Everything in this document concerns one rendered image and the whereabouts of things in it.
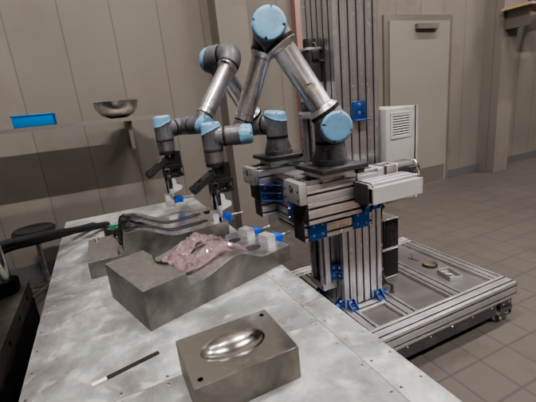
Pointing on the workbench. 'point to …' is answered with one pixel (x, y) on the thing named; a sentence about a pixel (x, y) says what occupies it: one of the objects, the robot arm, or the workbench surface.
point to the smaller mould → (238, 360)
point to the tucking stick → (124, 368)
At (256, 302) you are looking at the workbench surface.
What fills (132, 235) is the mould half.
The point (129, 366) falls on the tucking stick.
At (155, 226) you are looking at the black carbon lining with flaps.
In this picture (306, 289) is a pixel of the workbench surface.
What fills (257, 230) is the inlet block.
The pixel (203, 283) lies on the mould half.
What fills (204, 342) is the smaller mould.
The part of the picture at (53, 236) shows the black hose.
